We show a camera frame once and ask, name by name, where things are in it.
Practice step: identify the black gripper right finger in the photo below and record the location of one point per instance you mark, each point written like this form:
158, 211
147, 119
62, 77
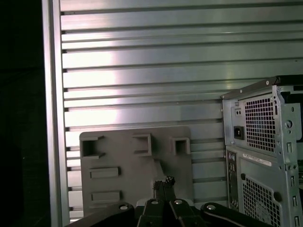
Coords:
180, 212

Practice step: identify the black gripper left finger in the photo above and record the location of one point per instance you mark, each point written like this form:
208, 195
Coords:
151, 212

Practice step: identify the grey plastic parts rack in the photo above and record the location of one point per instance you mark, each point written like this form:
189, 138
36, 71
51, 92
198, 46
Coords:
132, 179

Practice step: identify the black open PC case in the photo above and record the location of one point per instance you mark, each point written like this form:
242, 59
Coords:
258, 170

